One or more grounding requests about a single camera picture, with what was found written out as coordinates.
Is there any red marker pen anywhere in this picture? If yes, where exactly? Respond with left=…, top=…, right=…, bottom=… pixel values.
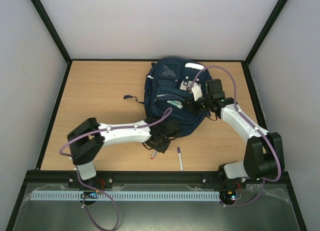
left=150, top=150, right=158, bottom=160

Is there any white glue stick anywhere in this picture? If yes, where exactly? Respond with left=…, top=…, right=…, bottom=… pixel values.
left=167, top=100, right=183, bottom=109

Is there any purple marker pen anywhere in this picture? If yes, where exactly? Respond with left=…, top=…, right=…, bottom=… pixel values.
left=177, top=147, right=184, bottom=172

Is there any navy blue student backpack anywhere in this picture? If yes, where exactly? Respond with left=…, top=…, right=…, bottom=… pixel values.
left=122, top=56, right=213, bottom=139

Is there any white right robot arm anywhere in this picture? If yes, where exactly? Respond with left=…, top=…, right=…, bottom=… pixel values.
left=183, top=79, right=284, bottom=187

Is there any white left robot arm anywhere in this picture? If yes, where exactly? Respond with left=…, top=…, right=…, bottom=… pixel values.
left=67, top=117, right=180, bottom=181

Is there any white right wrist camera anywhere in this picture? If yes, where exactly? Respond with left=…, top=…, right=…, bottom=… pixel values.
left=186, top=81, right=203, bottom=101

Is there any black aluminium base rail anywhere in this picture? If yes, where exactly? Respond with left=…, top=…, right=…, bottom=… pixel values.
left=24, top=169, right=291, bottom=191

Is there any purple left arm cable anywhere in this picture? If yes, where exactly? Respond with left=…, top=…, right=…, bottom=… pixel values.
left=59, top=107, right=174, bottom=231

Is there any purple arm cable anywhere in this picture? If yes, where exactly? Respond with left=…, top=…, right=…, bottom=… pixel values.
left=59, top=107, right=174, bottom=231
left=187, top=65, right=283, bottom=208

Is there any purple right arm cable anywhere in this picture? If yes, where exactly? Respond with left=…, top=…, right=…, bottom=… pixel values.
left=187, top=65, right=283, bottom=208

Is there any light blue cable duct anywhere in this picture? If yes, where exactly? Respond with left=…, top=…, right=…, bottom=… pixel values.
left=30, top=190, right=221, bottom=202

